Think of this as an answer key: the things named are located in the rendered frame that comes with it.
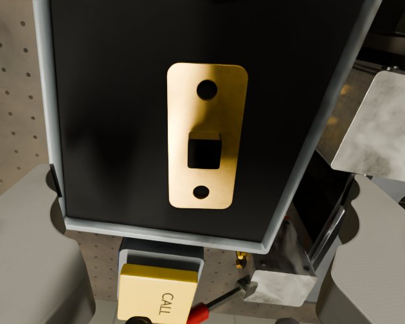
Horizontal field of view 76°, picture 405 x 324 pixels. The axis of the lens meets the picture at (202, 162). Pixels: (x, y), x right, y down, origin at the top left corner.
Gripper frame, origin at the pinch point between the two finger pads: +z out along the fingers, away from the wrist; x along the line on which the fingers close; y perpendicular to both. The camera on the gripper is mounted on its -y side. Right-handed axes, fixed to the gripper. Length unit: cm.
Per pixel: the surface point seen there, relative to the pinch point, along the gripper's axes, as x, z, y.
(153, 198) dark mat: -2.9, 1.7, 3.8
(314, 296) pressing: 22.2, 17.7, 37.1
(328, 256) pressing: 21.8, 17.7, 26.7
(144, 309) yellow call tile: -4.1, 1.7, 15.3
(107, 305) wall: -53, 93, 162
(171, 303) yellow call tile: -1.8, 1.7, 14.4
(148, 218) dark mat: -3.2, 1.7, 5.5
